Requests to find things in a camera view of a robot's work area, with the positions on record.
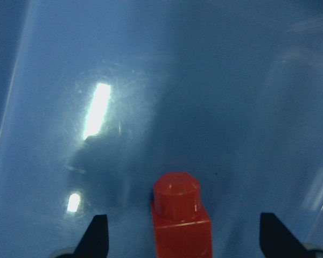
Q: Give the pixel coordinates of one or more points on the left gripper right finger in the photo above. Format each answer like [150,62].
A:
[275,240]

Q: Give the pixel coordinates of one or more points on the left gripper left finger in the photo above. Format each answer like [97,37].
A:
[95,241]

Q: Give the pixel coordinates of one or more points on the blue plastic tray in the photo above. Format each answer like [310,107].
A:
[98,99]

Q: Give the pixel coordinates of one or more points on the red block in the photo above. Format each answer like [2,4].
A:
[181,224]

